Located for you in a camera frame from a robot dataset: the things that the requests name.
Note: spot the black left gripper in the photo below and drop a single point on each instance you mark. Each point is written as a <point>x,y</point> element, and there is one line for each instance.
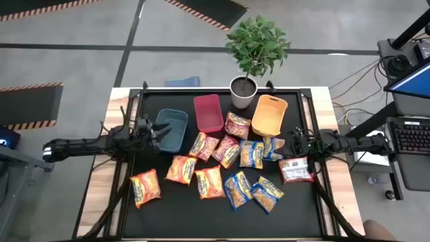
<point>144,132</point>

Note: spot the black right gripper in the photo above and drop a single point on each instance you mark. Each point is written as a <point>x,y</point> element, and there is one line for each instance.
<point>304,142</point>

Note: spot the blue ramen noodle pack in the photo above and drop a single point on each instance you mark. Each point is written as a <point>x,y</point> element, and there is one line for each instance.
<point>267,194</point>
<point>271,146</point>
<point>238,190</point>
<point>251,154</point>

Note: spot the red ramen noodle pack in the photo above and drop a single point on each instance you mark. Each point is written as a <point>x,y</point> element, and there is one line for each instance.
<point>295,170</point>
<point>203,146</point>
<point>237,125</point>
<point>227,151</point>

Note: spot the orange ramen noodle pack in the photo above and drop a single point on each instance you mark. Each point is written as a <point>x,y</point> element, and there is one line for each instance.
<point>209,182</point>
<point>181,169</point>
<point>145,187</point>

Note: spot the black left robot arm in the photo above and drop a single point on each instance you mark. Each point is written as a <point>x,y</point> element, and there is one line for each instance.
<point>84,146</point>

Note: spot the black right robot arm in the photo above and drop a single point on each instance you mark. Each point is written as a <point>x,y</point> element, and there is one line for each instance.
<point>356,142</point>

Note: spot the blue-grey plastic bin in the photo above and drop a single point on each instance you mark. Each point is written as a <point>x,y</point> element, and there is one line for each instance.
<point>178,117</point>

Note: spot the yellow plastic bin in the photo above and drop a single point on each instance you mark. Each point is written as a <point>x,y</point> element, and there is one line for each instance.
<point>268,116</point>

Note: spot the pink plastic bin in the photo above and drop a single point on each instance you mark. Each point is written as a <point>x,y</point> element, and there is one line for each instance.
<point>208,114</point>

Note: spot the white plant pot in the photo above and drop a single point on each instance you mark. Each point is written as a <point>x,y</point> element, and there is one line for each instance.
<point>242,101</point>

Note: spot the white labelled box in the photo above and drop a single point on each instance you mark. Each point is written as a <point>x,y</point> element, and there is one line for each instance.
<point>369,159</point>

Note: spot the clear plastic bottle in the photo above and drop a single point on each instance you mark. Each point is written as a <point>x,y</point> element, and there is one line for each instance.
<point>373,180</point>

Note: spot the black diagonal support bar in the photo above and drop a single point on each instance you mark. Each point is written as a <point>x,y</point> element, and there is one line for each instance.
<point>373,119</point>

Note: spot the black table mat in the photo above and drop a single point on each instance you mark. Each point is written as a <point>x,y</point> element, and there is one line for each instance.
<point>218,222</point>

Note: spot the black caster wheel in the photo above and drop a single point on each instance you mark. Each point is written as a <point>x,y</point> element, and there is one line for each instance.
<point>389,194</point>

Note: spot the small green leafy tree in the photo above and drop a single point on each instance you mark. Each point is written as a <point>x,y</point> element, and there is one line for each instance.
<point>257,43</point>

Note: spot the person's knee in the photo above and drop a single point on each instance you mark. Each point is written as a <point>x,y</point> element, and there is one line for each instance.
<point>378,232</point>

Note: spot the black keyboard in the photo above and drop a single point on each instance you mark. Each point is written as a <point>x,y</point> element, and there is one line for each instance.
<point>411,136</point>

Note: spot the grey computer desk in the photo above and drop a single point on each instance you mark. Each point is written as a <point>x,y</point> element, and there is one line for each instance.
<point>416,171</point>

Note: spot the black hazard-striped floor mat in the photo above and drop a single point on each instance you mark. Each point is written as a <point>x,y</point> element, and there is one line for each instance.
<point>27,104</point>
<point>215,10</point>
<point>33,8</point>

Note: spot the grey side desk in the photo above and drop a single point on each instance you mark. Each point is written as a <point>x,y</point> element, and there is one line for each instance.
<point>23,159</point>

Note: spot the grey equipment box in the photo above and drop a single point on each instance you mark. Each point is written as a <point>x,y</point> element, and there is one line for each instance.
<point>384,47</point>

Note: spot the computer monitor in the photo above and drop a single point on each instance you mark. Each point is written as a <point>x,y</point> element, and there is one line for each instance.
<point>413,82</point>

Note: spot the black device with blue light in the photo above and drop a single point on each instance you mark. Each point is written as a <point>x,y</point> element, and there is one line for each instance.
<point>6,138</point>

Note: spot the black pole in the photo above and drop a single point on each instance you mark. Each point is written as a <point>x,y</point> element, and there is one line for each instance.
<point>411,30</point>

